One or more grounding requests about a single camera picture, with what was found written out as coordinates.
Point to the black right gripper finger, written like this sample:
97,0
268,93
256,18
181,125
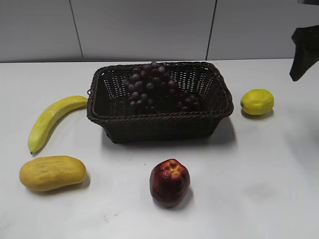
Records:
306,42

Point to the dark red grape bunch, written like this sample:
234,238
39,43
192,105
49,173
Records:
153,90

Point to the black woven basket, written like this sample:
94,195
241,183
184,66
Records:
109,107

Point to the yellow lemon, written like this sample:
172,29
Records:
257,102

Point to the red apple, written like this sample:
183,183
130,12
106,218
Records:
169,183

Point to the yellow banana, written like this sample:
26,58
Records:
48,119

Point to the yellow mango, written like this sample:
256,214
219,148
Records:
52,172

